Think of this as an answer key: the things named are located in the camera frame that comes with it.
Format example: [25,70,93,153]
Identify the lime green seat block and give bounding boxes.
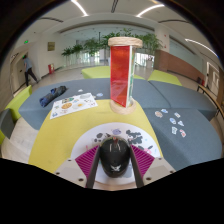
[0,129,6,146]
[3,84,33,122]
[81,65,146,81]
[147,69,184,87]

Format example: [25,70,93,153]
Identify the row of potted green plants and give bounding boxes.
[60,28,164,69]

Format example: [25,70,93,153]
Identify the black computer mouse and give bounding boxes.
[99,137,132,179]

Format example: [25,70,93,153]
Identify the dark blue folded umbrella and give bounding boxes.
[38,85,68,108]

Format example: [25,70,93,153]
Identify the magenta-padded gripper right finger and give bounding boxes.
[128,143,177,189]

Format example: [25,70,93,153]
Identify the wooden chair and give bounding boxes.
[196,83,224,118]

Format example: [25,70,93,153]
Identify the grey upholstered seat block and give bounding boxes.
[18,78,159,131]
[148,79,218,121]
[143,107,224,172]

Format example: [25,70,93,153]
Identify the red panel stand rope-wrapped ends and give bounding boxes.
[107,36,144,116]

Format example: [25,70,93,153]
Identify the brown wooden counter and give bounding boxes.
[153,49,205,83]

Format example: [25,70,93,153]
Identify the white sticker sheet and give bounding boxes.
[49,92,99,120]

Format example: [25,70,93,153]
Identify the dark grey cube stool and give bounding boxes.
[0,108,15,140]

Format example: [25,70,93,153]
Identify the person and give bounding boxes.
[22,54,39,88]

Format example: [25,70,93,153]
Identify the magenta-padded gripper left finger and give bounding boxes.
[53,144,102,190]

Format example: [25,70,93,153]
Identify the ceiling strip lights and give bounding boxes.
[70,0,219,58]

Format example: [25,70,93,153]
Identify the group of small loose stickers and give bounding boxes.
[154,108,188,139]

